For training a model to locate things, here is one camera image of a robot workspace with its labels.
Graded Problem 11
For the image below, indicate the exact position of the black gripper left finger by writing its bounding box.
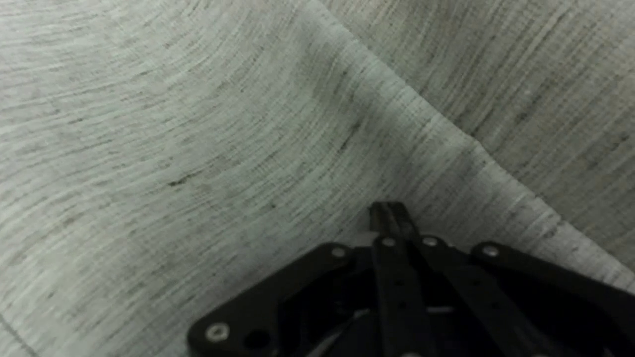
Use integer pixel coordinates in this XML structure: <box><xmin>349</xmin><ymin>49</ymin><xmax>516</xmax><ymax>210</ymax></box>
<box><xmin>186</xmin><ymin>200</ymin><xmax>427</xmax><ymax>357</ymax></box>

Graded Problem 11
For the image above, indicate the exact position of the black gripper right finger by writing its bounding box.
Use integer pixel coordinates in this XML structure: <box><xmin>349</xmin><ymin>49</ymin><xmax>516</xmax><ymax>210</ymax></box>
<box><xmin>391</xmin><ymin>200</ymin><xmax>635</xmax><ymax>357</ymax></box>

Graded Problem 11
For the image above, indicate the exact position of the grey fabric curtain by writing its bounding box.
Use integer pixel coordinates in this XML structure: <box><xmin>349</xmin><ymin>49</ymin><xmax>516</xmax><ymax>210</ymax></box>
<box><xmin>0</xmin><ymin>0</ymin><xmax>635</xmax><ymax>357</ymax></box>

